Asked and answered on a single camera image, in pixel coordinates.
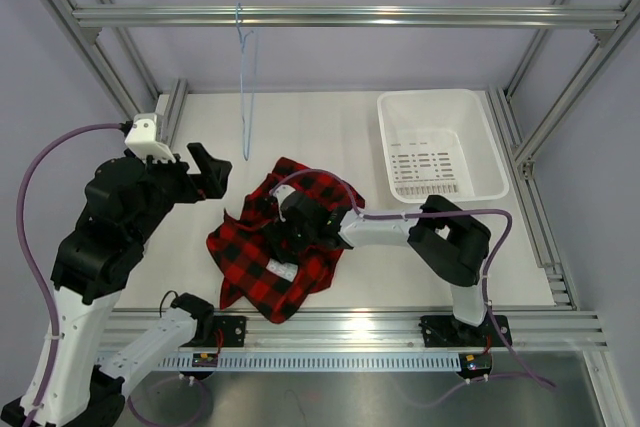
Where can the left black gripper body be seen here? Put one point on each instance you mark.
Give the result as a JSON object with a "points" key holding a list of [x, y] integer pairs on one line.
{"points": [[171, 184]]}

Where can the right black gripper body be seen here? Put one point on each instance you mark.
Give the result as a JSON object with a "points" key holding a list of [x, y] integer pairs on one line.
{"points": [[299, 238]]}

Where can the red black plaid shirt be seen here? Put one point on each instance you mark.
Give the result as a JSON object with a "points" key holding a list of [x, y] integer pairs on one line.
{"points": [[245, 258]]}

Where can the light blue wire hanger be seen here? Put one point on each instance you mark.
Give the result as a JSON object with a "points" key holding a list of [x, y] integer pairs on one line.
{"points": [[249, 41]]}

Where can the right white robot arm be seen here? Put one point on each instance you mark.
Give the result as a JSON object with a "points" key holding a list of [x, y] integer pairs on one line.
{"points": [[453, 245]]}

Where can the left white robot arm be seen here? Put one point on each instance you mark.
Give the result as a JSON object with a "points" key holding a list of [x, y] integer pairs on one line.
{"points": [[126, 201]]}

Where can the white plastic basket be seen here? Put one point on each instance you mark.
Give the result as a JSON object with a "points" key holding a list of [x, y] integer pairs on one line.
{"points": [[439, 141]]}

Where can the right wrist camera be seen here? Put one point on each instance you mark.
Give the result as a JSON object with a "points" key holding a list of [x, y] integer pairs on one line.
{"points": [[280, 194]]}

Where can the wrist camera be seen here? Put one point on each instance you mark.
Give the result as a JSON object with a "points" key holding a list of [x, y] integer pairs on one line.
{"points": [[144, 139], [280, 194]]}

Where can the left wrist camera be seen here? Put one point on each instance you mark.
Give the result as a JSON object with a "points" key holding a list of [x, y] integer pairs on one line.
{"points": [[144, 139]]}

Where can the left aluminium frame post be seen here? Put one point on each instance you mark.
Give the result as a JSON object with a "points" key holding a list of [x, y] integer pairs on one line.
{"points": [[85, 41]]}

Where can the aluminium frame post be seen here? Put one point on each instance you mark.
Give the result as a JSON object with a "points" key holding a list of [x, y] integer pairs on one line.
{"points": [[558, 69], [85, 41]]}

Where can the white slotted cable duct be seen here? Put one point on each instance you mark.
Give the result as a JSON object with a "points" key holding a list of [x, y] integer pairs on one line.
{"points": [[312, 362]]}

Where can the aluminium frame crossbar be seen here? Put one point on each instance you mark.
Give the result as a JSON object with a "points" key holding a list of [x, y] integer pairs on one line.
{"points": [[537, 17]]}

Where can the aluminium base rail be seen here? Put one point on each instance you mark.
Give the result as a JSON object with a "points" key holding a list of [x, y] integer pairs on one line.
{"points": [[398, 330]]}

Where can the right aluminium frame post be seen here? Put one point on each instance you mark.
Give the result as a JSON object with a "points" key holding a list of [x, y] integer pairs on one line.
{"points": [[558, 69]]}

